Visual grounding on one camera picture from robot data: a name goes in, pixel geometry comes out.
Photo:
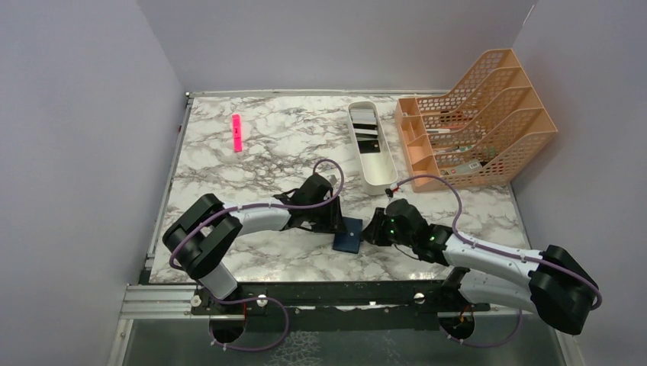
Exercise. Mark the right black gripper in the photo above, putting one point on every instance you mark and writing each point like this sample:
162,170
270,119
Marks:
373,231

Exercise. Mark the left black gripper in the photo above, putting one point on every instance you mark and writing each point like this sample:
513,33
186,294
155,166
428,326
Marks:
329,226

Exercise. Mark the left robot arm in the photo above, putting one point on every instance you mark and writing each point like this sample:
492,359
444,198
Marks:
202,236

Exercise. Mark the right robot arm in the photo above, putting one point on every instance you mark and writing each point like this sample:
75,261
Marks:
549,283

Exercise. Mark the loose black VIP card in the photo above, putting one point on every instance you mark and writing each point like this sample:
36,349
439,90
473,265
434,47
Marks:
369,146

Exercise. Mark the stack of grey cards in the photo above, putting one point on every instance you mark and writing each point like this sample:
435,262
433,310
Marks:
364,124

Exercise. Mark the white oblong plastic tray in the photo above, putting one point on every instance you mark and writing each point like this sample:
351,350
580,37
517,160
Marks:
377,168

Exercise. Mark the pens in organizer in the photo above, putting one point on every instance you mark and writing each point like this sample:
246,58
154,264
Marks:
455,148

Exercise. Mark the pink highlighter marker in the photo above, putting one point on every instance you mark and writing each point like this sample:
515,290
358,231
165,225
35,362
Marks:
237,133

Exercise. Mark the orange mesh file organizer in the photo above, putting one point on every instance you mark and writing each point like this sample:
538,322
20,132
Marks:
494,94

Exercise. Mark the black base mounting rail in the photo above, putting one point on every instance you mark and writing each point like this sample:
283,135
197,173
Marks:
428,295

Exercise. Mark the aluminium frame rail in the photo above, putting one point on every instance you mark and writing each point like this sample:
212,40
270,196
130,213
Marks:
187,301

